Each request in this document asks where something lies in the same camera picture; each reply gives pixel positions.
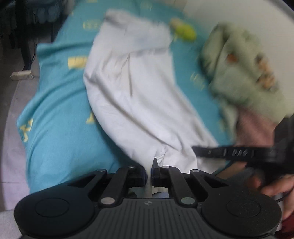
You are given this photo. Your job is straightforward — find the white t-shirt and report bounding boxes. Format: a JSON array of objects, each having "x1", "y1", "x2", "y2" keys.
[{"x1": 84, "y1": 9, "x2": 225, "y2": 176}]

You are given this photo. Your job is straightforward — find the person's right hand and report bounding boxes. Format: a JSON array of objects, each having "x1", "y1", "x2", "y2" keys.
[{"x1": 216, "y1": 163, "x2": 293, "y2": 220}]

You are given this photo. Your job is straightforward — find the teal patterned bed sheet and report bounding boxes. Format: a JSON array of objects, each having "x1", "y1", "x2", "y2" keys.
[{"x1": 16, "y1": 0, "x2": 233, "y2": 195}]

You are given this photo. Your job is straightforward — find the green fleece blanket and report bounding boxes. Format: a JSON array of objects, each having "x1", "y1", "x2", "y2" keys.
[{"x1": 199, "y1": 22, "x2": 290, "y2": 139}]

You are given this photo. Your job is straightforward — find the green plush toy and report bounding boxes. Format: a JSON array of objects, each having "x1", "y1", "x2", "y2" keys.
[{"x1": 169, "y1": 18, "x2": 197, "y2": 42}]

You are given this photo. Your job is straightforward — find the white power strip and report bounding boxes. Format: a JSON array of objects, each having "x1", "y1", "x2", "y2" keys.
[{"x1": 10, "y1": 70, "x2": 34, "y2": 81}]

